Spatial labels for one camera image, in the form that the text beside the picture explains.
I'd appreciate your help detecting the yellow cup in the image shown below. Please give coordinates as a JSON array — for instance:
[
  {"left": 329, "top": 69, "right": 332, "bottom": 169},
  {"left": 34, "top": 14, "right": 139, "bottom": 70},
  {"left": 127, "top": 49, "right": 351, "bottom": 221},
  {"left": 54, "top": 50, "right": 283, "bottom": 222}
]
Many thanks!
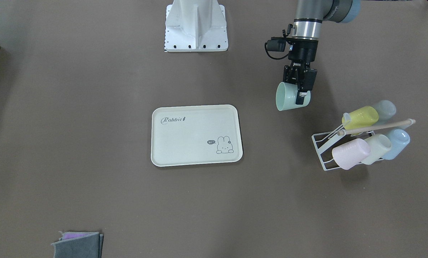
[{"left": 342, "top": 106, "right": 379, "bottom": 130}]

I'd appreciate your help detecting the green cup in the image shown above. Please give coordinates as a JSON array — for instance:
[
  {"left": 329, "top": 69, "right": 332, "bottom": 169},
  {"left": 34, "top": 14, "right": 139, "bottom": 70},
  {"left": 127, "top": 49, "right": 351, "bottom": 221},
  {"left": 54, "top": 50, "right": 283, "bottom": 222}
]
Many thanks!
[{"left": 275, "top": 82, "right": 312, "bottom": 111}]

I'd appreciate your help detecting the pink cup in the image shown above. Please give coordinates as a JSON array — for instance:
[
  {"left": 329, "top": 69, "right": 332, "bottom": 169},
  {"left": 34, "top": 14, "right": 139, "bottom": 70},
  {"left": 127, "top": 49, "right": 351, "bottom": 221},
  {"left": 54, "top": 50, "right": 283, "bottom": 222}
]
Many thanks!
[{"left": 332, "top": 138, "right": 371, "bottom": 170}]

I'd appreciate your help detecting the blue cup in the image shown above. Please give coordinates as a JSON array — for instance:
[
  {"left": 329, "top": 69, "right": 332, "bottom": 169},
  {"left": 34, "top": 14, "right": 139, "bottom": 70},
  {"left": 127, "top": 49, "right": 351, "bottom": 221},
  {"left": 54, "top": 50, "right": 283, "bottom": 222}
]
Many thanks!
[{"left": 381, "top": 129, "right": 410, "bottom": 160}]

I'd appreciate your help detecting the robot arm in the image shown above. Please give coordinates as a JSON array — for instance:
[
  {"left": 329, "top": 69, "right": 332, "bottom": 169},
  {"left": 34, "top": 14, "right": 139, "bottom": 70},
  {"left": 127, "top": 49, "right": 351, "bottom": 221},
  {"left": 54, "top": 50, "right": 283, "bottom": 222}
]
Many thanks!
[{"left": 283, "top": 0, "right": 361, "bottom": 108}]

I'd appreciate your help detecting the cream cup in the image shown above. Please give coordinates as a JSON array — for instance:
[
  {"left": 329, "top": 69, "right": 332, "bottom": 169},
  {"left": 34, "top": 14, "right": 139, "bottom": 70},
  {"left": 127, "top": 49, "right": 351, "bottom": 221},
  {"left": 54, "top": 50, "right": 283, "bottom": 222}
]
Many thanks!
[{"left": 361, "top": 134, "right": 392, "bottom": 165}]

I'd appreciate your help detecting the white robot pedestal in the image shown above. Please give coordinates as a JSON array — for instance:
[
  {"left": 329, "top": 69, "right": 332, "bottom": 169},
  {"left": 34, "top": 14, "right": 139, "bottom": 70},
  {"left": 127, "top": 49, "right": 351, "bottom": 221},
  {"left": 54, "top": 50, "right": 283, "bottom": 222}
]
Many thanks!
[{"left": 164, "top": 0, "right": 229, "bottom": 52}]

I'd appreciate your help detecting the grey cup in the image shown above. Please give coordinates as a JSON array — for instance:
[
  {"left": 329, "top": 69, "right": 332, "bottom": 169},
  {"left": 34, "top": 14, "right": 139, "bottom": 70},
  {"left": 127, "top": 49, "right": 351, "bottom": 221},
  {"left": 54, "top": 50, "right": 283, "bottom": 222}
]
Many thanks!
[{"left": 372, "top": 100, "right": 397, "bottom": 123}]

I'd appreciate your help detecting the cream rabbit tray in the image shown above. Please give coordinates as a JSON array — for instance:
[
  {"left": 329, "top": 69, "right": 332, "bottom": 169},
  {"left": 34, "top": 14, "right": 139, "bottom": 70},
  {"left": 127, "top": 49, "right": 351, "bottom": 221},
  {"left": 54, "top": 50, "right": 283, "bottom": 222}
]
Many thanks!
[{"left": 150, "top": 104, "right": 243, "bottom": 167}]

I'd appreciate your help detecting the grey folded cloth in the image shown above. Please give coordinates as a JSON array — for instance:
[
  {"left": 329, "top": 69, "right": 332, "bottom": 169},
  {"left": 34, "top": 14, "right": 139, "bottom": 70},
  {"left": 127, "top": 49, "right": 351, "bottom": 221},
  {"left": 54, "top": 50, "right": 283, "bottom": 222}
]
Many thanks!
[{"left": 51, "top": 231, "right": 104, "bottom": 258}]

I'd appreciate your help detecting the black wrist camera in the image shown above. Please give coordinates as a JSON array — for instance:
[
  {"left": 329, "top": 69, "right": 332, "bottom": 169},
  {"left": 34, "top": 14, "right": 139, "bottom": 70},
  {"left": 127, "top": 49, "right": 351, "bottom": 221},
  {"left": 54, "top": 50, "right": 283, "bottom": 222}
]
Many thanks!
[{"left": 266, "top": 37, "right": 287, "bottom": 52}]

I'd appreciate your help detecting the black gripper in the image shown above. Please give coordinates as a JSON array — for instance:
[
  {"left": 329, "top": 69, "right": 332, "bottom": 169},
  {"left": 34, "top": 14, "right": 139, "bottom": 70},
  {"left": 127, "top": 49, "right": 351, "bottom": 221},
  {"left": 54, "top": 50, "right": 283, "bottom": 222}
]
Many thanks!
[{"left": 283, "top": 38, "right": 319, "bottom": 105}]

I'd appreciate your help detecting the white cup rack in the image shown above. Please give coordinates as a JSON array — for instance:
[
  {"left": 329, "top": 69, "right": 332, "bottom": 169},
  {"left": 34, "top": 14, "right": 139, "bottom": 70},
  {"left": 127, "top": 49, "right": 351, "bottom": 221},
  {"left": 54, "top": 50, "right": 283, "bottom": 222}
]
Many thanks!
[{"left": 311, "top": 113, "right": 416, "bottom": 171}]

